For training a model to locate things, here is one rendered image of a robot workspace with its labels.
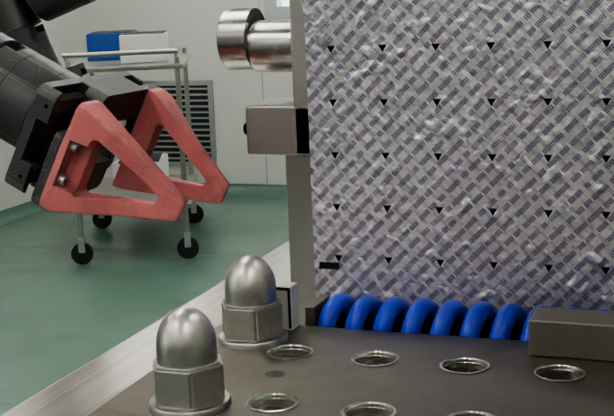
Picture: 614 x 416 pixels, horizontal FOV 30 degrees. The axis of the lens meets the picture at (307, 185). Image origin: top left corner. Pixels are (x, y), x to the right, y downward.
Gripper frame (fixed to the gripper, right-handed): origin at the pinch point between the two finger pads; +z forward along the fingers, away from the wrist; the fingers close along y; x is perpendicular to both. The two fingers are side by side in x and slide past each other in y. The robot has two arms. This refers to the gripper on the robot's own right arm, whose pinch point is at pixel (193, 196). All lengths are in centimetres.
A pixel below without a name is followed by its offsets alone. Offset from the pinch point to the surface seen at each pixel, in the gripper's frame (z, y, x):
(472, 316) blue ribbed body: 17.8, 3.2, 3.2
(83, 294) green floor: -145, -335, -194
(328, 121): 5.6, 0.2, 8.0
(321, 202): 7.2, 0.1, 3.6
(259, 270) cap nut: 7.5, 7.4, 1.2
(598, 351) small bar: 24.0, 6.2, 5.9
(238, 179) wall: -176, -558, -197
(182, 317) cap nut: 7.8, 17.0, 1.6
